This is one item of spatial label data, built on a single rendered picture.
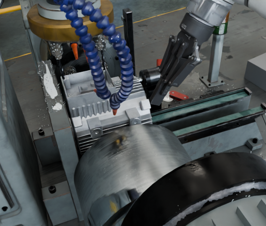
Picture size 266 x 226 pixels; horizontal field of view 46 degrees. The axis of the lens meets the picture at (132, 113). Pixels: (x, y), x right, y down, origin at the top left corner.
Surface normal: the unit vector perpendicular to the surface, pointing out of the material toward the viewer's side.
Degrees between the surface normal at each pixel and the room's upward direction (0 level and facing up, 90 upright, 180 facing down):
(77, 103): 90
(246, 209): 4
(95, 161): 40
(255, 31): 0
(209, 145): 90
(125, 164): 13
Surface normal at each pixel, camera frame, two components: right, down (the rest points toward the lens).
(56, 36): -0.15, 0.64
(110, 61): 0.33, 0.59
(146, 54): -0.05, -0.77
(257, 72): -0.86, 0.36
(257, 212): 0.17, -0.80
